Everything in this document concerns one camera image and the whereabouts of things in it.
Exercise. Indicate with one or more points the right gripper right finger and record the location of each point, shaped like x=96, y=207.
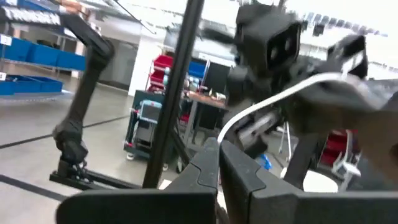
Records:
x=280, y=208

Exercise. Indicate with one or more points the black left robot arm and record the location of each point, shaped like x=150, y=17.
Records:
x=301, y=161

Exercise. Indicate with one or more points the white plastic bin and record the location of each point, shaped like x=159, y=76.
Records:
x=323, y=182

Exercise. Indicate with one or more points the blue shelf bins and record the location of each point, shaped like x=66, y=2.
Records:
x=197, y=70

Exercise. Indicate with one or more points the person's hand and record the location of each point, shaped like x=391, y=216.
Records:
x=73, y=6

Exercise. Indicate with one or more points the wooden top workbench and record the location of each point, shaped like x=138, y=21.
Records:
x=205, y=99

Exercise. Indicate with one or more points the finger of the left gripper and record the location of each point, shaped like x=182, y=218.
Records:
x=357, y=93

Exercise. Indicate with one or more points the stacked red bins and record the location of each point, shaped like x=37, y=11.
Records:
x=161, y=68

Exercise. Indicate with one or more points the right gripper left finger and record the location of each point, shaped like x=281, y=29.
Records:
x=155, y=208

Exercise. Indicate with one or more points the light blue device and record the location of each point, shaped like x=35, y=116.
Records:
x=150, y=111

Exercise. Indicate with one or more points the black cabinet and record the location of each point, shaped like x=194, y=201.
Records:
x=217, y=77

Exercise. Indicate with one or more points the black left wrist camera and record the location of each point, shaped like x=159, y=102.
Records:
x=273, y=43

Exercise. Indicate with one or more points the red slanted storage bin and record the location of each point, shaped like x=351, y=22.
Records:
x=337, y=143
x=329, y=158

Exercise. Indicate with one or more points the teal equipment cart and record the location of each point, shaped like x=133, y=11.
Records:
x=136, y=137

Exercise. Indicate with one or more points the blue storage bin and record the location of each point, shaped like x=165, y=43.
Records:
x=15, y=49
x=31, y=84
x=43, y=55

